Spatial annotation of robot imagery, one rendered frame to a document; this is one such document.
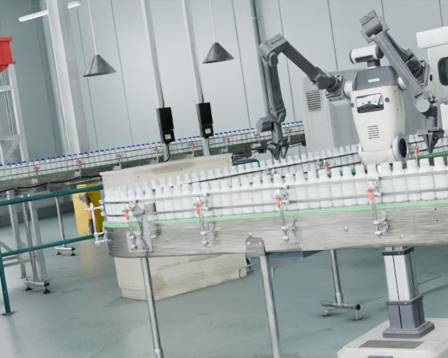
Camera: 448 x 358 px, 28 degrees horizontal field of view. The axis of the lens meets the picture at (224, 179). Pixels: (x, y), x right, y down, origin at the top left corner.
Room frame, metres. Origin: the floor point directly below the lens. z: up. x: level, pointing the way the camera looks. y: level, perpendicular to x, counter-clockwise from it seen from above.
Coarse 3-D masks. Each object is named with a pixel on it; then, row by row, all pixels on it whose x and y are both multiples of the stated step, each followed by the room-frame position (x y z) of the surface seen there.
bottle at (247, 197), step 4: (244, 180) 4.11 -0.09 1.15; (248, 180) 4.12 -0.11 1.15; (244, 184) 4.11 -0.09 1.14; (248, 184) 4.11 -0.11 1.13; (240, 188) 4.12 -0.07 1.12; (244, 188) 4.10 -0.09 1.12; (248, 188) 4.10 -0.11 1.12; (244, 192) 4.10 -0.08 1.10; (248, 192) 4.10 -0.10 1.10; (244, 196) 4.10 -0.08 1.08; (248, 196) 4.10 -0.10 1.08; (244, 200) 4.10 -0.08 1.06; (248, 200) 4.10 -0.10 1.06; (252, 200) 4.11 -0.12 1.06; (244, 204) 4.11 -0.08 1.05; (244, 208) 4.11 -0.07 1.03; (248, 208) 4.10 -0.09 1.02; (252, 208) 4.10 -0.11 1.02; (244, 212) 4.11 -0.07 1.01; (248, 212) 4.10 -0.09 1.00; (252, 212) 4.11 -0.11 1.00
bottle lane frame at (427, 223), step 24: (240, 216) 4.10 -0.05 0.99; (264, 216) 4.02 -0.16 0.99; (288, 216) 3.95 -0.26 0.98; (312, 216) 3.87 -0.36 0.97; (336, 216) 3.80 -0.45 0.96; (360, 216) 3.74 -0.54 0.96; (408, 216) 3.61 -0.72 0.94; (432, 216) 3.55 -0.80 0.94; (168, 240) 4.37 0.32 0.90; (192, 240) 4.28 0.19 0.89; (216, 240) 4.19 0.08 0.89; (240, 240) 4.11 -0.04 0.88; (264, 240) 4.03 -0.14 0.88; (312, 240) 3.88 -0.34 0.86; (336, 240) 3.81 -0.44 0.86; (360, 240) 3.75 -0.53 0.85; (384, 240) 3.68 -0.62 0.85; (408, 240) 3.62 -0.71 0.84; (432, 240) 3.55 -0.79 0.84
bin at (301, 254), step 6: (276, 252) 4.37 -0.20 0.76; (282, 252) 4.35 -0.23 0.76; (288, 252) 4.33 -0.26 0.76; (294, 252) 4.31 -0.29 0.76; (300, 252) 4.29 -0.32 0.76; (306, 252) 4.31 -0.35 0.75; (312, 252) 4.36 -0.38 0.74; (252, 258) 4.46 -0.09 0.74; (258, 258) 4.44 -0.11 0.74; (270, 258) 4.40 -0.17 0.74; (276, 258) 4.38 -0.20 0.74; (282, 258) 4.35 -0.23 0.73; (288, 258) 4.34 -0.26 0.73; (294, 258) 4.31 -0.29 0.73; (300, 258) 4.29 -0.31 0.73; (252, 264) 4.38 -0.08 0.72; (282, 264) 4.23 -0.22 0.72; (240, 270) 4.29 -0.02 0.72
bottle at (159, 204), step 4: (156, 188) 4.43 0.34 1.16; (160, 188) 4.43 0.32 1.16; (156, 192) 4.44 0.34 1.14; (160, 192) 4.43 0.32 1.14; (156, 196) 4.42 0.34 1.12; (160, 196) 4.42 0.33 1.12; (160, 200) 4.42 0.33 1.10; (156, 204) 4.43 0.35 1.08; (160, 204) 4.42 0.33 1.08; (156, 208) 4.43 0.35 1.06; (160, 208) 4.42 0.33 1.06; (160, 216) 4.42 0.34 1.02; (164, 216) 4.42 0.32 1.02
